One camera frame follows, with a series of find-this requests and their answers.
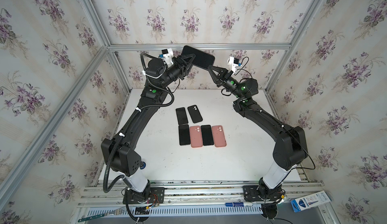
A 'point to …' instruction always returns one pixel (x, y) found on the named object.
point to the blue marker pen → (239, 204)
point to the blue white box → (306, 202)
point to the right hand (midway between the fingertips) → (214, 68)
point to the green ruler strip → (90, 217)
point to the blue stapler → (142, 165)
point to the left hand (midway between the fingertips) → (196, 57)
